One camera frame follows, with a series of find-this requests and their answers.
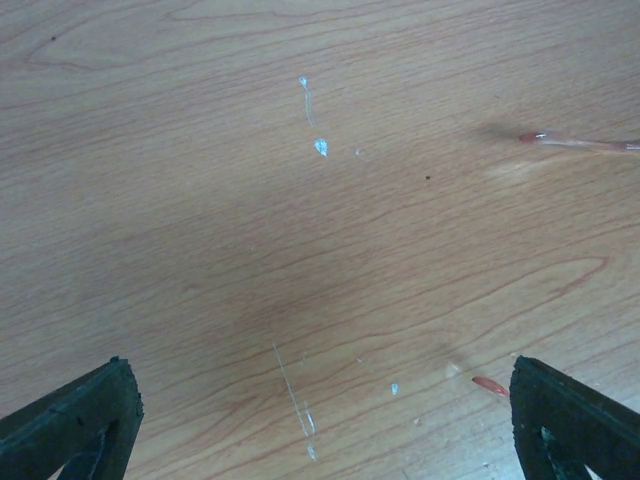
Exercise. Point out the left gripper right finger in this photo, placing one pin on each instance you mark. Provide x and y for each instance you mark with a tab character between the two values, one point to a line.
564	429

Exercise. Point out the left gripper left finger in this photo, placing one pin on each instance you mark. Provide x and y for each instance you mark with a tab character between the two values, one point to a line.
85	429

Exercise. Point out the transparent brown sunglasses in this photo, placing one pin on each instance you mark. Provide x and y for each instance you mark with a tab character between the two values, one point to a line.
555	139

